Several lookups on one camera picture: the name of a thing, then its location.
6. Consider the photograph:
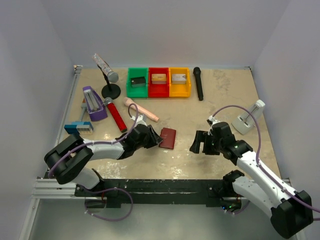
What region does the red leather card holder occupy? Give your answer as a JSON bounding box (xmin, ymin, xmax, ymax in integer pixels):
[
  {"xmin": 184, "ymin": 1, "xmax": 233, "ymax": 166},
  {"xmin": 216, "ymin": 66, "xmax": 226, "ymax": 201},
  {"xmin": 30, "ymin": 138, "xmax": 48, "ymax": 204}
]
[{"xmin": 159, "ymin": 127, "xmax": 177, "ymax": 150}]

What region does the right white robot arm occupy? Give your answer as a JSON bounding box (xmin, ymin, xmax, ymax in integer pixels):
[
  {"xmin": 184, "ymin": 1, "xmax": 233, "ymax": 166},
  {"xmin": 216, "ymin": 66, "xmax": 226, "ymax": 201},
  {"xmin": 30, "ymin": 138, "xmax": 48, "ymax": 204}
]
[{"xmin": 189, "ymin": 119, "xmax": 314, "ymax": 239}]

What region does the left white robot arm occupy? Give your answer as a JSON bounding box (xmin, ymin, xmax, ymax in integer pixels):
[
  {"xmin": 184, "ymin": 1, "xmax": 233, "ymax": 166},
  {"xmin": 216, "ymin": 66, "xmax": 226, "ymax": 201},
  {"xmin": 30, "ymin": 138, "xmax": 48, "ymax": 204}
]
[{"xmin": 44, "ymin": 124, "xmax": 163, "ymax": 190}]

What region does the black card in green bin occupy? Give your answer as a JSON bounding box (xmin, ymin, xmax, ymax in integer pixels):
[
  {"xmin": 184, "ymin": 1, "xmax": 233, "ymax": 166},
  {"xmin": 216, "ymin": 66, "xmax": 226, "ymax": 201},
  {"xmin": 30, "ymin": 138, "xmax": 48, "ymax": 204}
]
[{"xmin": 130, "ymin": 76, "xmax": 146, "ymax": 88}]

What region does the tan card in red bin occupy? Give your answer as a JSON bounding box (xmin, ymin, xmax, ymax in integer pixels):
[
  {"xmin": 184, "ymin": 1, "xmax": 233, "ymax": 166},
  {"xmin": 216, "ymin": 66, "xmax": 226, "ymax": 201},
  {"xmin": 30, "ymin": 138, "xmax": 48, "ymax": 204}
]
[{"xmin": 151, "ymin": 73, "xmax": 167, "ymax": 85}]

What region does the silver card in yellow bin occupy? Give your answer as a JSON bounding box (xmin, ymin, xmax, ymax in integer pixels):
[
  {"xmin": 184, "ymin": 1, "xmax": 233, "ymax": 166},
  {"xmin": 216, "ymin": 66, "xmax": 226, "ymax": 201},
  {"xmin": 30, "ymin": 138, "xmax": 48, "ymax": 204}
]
[{"xmin": 171, "ymin": 73, "xmax": 187, "ymax": 84}]

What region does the red microphone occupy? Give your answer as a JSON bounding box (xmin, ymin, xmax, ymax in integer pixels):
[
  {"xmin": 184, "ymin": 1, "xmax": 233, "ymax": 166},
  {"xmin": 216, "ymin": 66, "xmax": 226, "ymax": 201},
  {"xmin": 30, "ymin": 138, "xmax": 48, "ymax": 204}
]
[{"xmin": 104, "ymin": 97, "xmax": 127, "ymax": 133}]

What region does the pink microphone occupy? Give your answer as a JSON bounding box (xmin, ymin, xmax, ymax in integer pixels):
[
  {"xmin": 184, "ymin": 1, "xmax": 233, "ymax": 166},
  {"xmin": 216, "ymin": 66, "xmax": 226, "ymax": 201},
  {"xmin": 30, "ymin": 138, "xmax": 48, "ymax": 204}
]
[{"xmin": 123, "ymin": 97, "xmax": 159, "ymax": 122}]

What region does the green plastic bin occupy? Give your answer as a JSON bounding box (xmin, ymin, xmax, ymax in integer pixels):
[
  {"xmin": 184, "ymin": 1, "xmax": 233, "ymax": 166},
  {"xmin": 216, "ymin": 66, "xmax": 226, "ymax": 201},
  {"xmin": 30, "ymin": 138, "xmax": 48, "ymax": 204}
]
[{"xmin": 126, "ymin": 67, "xmax": 149, "ymax": 98}]

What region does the red plastic bin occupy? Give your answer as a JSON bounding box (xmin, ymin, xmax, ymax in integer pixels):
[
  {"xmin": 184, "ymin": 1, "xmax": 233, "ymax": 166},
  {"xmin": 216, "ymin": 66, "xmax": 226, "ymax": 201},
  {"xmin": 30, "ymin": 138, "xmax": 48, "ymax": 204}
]
[{"xmin": 148, "ymin": 67, "xmax": 170, "ymax": 98}]

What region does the purple metronome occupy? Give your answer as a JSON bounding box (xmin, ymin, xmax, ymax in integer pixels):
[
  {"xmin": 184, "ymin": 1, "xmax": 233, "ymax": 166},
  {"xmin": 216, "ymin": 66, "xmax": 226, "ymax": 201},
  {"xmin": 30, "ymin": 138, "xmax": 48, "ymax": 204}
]
[{"xmin": 82, "ymin": 86, "xmax": 108, "ymax": 122}]

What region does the yellow plastic bin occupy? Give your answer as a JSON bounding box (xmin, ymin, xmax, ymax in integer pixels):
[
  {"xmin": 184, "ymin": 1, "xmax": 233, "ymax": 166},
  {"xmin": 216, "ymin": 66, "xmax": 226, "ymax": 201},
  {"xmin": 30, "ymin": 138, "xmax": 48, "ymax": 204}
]
[{"xmin": 169, "ymin": 67, "xmax": 192, "ymax": 98}]

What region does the black microphone stand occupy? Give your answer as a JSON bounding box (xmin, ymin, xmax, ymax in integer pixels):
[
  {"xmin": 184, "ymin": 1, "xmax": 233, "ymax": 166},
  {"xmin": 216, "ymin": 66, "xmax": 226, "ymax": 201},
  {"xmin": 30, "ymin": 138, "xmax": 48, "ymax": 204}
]
[{"xmin": 101, "ymin": 73, "xmax": 121, "ymax": 100}]

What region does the blue grey block tool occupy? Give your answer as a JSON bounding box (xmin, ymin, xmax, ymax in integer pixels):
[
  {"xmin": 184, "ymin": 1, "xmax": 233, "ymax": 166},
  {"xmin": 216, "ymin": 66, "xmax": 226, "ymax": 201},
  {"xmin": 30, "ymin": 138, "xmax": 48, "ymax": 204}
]
[{"xmin": 64, "ymin": 121, "xmax": 94, "ymax": 135}]

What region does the grey orange small tool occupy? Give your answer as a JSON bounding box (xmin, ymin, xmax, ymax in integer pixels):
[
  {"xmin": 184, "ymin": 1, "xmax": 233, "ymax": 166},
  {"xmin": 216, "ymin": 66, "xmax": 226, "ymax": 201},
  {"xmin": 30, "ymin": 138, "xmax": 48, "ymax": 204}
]
[{"xmin": 78, "ymin": 98, "xmax": 87, "ymax": 122}]

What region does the black microphone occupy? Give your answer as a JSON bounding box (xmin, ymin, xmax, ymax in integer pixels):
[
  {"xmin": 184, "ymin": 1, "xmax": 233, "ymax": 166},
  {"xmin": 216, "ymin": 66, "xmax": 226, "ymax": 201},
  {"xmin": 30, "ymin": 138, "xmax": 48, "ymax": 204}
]
[{"xmin": 193, "ymin": 67, "xmax": 204, "ymax": 101}]

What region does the glitter microphone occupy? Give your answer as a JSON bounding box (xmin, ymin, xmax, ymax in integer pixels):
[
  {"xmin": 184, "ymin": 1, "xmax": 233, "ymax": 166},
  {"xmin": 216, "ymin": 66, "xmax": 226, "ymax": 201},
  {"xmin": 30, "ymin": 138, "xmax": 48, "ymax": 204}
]
[{"xmin": 92, "ymin": 53, "xmax": 119, "ymax": 83}]

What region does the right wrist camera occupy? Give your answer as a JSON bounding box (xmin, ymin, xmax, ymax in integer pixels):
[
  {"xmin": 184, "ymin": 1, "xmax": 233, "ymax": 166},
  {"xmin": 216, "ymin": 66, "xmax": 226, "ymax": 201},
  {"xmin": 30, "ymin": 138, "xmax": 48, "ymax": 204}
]
[{"xmin": 206, "ymin": 115, "xmax": 220, "ymax": 131}]

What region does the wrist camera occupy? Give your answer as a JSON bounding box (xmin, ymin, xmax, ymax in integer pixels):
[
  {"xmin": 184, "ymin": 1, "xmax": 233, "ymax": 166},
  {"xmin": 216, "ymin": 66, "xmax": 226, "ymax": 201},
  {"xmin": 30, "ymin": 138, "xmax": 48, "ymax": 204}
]
[
  {"xmin": 206, "ymin": 115, "xmax": 220, "ymax": 131},
  {"xmin": 130, "ymin": 114, "xmax": 147, "ymax": 127}
]

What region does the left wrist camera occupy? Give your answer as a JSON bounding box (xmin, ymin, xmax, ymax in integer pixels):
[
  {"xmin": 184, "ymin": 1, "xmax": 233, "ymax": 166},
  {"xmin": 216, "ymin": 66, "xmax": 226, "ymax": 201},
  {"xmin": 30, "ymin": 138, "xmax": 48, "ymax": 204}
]
[{"xmin": 130, "ymin": 114, "xmax": 147, "ymax": 127}]

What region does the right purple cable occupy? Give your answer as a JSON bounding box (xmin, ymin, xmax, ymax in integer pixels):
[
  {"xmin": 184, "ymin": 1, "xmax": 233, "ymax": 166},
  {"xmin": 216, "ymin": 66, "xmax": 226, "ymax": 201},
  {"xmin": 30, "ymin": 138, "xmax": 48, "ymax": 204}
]
[{"xmin": 212, "ymin": 104, "xmax": 320, "ymax": 214}]

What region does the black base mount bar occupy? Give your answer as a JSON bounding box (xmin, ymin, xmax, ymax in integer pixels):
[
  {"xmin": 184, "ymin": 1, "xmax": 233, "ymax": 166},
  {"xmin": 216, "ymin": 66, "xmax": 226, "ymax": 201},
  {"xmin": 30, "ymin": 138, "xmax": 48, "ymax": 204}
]
[{"xmin": 75, "ymin": 179, "xmax": 242, "ymax": 211}]

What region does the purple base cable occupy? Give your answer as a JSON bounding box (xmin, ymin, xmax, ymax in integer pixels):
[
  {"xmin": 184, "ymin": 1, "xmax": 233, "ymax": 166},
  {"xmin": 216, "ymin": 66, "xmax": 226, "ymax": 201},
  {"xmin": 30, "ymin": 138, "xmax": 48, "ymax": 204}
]
[{"xmin": 84, "ymin": 187, "xmax": 134, "ymax": 222}]

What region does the aluminium frame rail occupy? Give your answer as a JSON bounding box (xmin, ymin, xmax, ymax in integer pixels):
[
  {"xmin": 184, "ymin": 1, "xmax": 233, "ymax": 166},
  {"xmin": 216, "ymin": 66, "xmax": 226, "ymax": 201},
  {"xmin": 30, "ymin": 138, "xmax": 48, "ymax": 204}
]
[{"xmin": 19, "ymin": 65, "xmax": 84, "ymax": 240}]

